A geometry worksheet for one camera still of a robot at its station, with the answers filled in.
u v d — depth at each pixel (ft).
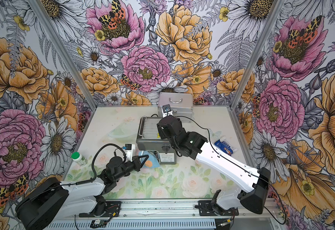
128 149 2.44
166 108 1.89
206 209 2.36
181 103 3.38
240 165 1.40
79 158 2.77
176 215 2.42
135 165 2.40
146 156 2.66
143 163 2.59
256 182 1.30
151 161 2.67
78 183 1.72
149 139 2.31
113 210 2.40
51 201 1.43
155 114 3.79
